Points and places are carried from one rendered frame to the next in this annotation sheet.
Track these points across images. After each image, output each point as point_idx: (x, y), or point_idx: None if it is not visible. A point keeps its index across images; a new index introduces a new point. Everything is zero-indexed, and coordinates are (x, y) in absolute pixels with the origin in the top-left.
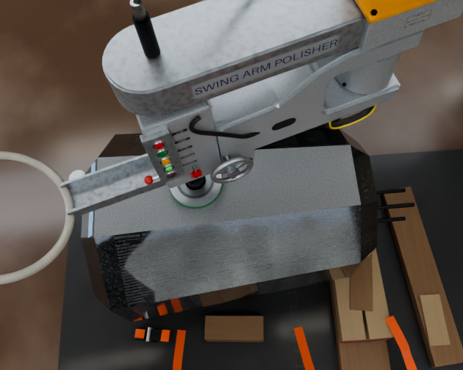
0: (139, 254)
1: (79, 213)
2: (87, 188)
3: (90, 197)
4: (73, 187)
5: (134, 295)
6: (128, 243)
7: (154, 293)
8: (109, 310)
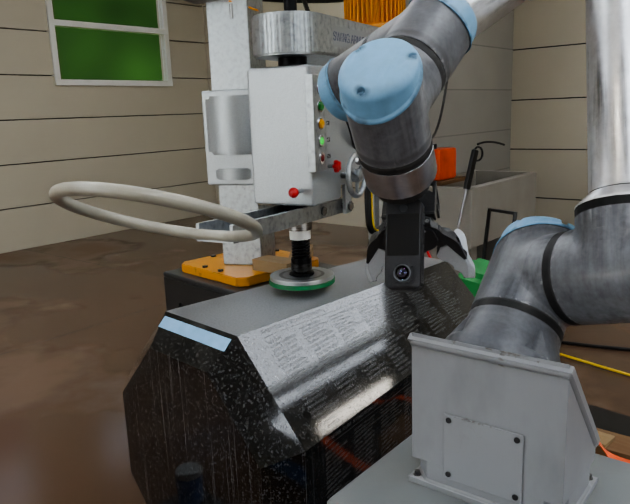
0: (298, 349)
1: None
2: None
3: None
4: None
5: (322, 414)
6: (279, 336)
7: (343, 403)
8: (304, 451)
